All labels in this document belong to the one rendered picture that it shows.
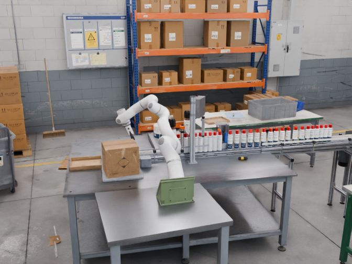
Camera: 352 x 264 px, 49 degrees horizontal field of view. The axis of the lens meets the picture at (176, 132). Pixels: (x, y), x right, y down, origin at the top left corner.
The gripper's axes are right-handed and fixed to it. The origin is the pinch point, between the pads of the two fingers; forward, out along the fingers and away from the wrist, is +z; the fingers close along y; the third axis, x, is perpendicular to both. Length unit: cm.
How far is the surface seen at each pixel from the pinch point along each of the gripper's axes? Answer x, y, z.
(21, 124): 161, 268, -4
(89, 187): 49, -53, 8
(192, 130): -57, -16, 10
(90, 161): 47.8, 8.4, 7.8
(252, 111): -172, 149, 82
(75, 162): 62, 9, 3
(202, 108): -74, -12, -5
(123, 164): 15.9, -41.0, 5.7
